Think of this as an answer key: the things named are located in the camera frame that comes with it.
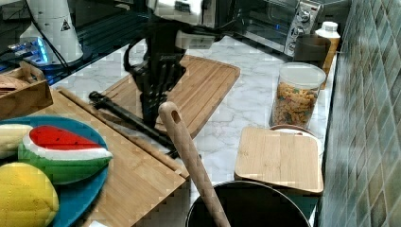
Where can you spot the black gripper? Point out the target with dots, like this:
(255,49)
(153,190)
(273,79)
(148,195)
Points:
(161,67)

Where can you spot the wooden drawer with black handle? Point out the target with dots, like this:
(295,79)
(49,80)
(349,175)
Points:
(111,114)

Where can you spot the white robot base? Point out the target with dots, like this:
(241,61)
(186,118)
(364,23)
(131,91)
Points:
(54,38)

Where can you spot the large bamboo cutting board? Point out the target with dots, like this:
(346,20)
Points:
(197,94)

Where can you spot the plush watermelon slice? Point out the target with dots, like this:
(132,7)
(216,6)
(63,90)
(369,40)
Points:
(62,155)

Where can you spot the blue plate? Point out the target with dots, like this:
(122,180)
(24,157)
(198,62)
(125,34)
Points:
(74,198)

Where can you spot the small wooden lid board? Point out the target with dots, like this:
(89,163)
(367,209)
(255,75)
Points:
(277,158)

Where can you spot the black pot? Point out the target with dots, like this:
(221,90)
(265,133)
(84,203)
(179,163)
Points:
(248,204)

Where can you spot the plush pale corn toy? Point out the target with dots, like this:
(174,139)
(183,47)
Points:
(11,136)

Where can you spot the silver toaster oven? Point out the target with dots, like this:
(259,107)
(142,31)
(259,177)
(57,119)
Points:
(276,23)

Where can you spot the clear pasta jar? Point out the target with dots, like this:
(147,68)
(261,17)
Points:
(296,94)

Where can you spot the plush yellow lemon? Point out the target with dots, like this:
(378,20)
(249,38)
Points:
(28,198)

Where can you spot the dark brown mug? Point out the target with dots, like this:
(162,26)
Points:
(312,49)

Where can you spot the wooden spoon handle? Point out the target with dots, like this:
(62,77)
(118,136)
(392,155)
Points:
(179,135)

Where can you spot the wooden tray with handle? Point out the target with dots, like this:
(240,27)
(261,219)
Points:
(24,91)

